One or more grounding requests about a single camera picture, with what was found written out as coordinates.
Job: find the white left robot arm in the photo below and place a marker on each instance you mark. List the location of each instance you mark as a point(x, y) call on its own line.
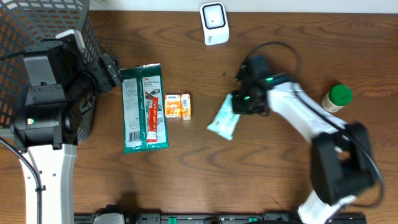
point(46, 126)

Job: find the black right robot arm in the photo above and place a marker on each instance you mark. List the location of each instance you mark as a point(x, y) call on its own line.
point(341, 164)

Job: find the white barcode scanner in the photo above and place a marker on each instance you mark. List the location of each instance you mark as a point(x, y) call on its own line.
point(214, 23)

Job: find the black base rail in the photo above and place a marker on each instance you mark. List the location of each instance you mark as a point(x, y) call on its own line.
point(268, 217)

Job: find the teal white wipes pack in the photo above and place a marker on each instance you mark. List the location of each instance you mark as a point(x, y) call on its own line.
point(226, 120)

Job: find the red snack bar wrapper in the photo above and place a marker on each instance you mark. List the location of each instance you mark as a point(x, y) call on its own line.
point(152, 120)

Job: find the orange tissue pack enjoy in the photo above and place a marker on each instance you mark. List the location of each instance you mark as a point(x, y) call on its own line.
point(173, 106)

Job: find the dark mesh basket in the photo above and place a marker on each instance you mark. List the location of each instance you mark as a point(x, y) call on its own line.
point(25, 23)

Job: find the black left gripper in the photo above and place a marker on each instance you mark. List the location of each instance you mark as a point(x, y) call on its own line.
point(93, 70)

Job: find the green white gloves package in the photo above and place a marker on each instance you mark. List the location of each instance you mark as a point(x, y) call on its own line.
point(140, 84)

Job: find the orange tissue pack cheeks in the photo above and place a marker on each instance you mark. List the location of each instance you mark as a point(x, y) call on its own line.
point(186, 111)

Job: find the green lidded jar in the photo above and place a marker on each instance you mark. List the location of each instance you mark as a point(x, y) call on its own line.
point(337, 98)

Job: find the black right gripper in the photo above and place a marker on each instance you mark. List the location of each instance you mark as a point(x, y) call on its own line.
point(238, 107)

